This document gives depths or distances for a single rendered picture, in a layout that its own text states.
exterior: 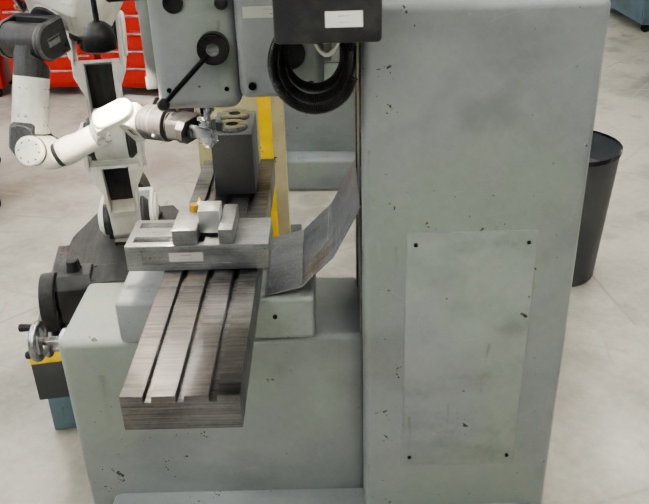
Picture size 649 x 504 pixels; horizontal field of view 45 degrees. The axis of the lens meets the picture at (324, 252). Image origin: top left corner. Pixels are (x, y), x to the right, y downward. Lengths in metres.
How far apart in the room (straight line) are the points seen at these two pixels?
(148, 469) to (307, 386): 0.54
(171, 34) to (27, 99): 0.50
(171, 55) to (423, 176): 0.62
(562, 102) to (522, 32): 0.18
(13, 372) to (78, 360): 1.26
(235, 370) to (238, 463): 0.75
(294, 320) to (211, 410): 0.51
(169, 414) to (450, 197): 0.76
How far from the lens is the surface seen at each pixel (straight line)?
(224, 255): 1.92
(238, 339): 1.67
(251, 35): 1.76
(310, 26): 1.50
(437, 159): 1.74
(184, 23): 1.79
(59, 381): 2.79
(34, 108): 2.15
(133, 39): 6.66
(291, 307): 1.96
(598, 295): 3.74
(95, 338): 2.12
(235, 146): 2.29
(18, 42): 2.17
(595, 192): 3.56
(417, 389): 2.04
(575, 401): 3.07
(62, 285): 2.69
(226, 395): 1.52
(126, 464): 2.35
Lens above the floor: 1.85
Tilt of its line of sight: 28 degrees down
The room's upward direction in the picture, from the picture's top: 2 degrees counter-clockwise
